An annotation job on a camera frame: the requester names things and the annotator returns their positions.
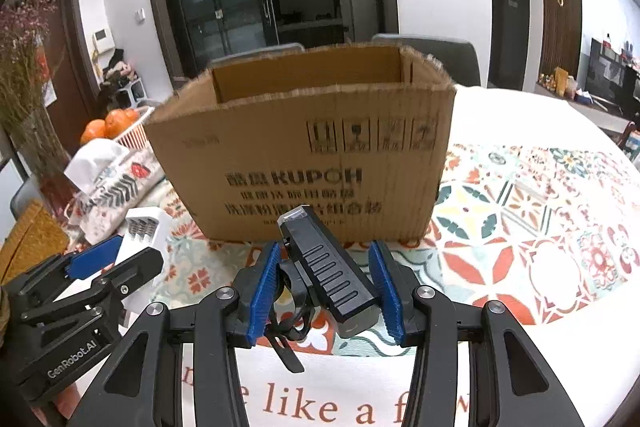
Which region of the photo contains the vase with dried flowers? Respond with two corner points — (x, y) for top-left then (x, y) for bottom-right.
(1, 0), (74, 220)

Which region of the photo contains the floral tissue pouch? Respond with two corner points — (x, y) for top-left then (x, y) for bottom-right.
(63, 139), (164, 248)

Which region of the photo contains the black charger with cable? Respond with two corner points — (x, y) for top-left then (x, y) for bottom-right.
(265, 205), (381, 374)

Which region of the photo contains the brown cardboard box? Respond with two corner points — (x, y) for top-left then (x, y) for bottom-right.
(145, 43), (457, 242)

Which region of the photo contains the right grey dining chair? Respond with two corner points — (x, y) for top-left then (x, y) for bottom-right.
(372, 34), (480, 87)

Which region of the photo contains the left grey dining chair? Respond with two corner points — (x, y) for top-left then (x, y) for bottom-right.
(207, 42), (306, 69)

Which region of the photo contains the black television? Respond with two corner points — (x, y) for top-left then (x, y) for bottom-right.
(585, 39), (639, 119)

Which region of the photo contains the patterned tablecloth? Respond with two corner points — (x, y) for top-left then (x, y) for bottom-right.
(64, 141), (640, 427)

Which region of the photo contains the white shoe rack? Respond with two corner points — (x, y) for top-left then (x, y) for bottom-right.
(103, 77), (148, 109)

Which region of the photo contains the white basket of oranges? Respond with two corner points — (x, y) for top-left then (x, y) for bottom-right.
(79, 107), (154, 150)

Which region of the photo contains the white tv cabinet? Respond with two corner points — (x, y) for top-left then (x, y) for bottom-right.
(534, 83), (629, 134)

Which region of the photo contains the grey dining chair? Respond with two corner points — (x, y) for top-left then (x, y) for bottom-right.
(372, 34), (480, 87)
(207, 42), (306, 69)

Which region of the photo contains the woven yellow mat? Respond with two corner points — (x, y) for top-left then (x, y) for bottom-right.
(0, 200), (70, 284)

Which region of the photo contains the white packet with batteries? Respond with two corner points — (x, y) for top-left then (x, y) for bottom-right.
(116, 207), (171, 314)

